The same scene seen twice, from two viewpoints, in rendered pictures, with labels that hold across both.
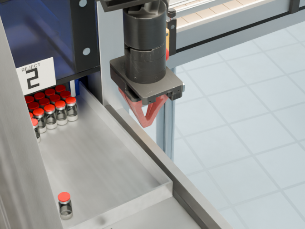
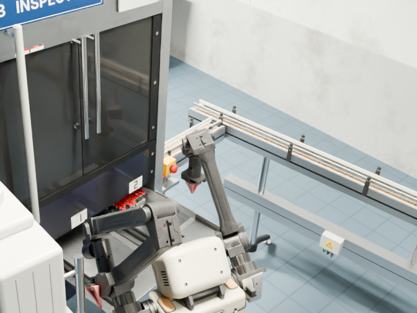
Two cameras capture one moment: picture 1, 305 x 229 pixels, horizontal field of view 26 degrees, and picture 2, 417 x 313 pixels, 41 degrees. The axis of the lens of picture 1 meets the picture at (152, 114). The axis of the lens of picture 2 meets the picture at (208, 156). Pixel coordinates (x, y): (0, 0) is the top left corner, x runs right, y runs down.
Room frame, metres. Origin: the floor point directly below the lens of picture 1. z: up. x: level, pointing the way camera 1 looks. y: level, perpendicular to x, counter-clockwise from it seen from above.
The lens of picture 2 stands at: (-1.08, 0.80, 2.54)
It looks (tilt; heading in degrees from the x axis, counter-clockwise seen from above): 32 degrees down; 335
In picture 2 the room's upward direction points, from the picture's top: 6 degrees clockwise
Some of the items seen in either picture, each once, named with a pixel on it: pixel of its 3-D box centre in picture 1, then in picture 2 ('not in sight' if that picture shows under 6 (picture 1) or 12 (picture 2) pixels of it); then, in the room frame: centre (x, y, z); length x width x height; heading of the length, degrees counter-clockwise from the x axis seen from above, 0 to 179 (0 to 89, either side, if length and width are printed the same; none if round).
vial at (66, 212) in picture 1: (65, 206); not in sight; (0.75, 0.14, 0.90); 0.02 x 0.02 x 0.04
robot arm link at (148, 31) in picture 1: (145, 20); (195, 158); (0.76, 0.01, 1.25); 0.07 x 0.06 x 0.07; 174
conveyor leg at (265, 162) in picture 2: not in sight; (258, 204); (1.32, -0.68, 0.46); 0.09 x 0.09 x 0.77; 31
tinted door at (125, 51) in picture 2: not in sight; (121, 94); (0.92, 0.29, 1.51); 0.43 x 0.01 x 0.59; 121
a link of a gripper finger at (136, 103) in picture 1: (141, 97); (191, 183); (0.76, 0.02, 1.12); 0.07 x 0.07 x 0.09; 30
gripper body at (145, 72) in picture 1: (145, 61); (194, 171); (0.75, 0.01, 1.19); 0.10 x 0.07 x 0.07; 30
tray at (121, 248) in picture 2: not in sight; (94, 250); (0.70, 0.46, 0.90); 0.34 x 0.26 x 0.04; 31
